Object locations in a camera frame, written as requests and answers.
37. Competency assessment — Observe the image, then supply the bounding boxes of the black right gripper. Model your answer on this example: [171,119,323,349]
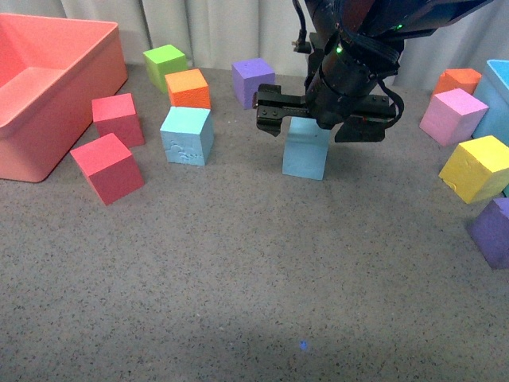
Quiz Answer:
[254,33,400,142]

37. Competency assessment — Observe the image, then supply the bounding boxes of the smooth light blue foam cube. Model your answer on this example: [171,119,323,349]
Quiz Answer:
[282,117,331,181]

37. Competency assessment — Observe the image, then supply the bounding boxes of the scuffed light blue foam cube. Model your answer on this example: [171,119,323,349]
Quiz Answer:
[160,107,214,166]

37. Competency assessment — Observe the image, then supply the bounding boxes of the purple foam cube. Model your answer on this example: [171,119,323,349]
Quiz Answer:
[231,58,275,110]
[468,198,509,269]

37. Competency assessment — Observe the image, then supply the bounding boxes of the orange foam cube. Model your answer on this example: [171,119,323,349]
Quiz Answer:
[165,68,212,109]
[432,68,482,96]

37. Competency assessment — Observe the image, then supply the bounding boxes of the white pleated curtain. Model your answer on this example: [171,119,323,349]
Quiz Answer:
[1,0,508,90]

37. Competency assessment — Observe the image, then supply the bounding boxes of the pink foam cube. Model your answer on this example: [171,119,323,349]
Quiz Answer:
[419,88,489,146]

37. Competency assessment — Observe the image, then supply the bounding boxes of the green foam cube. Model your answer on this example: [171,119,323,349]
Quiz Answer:
[143,45,188,93]

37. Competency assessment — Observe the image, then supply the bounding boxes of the yellow foam cube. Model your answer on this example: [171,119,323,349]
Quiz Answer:
[439,135,508,204]

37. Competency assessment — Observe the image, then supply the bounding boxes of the light blue plastic bin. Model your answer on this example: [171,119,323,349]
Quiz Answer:
[472,60,508,145]

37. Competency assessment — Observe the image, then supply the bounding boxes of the dark red foam cube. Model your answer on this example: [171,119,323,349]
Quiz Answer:
[91,93,146,148]

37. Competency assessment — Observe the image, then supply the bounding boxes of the bright red foam cube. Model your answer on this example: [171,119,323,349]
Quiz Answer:
[70,133,145,205]

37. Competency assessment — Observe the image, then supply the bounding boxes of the salmon pink plastic bin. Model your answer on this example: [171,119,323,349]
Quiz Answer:
[1,14,127,182]

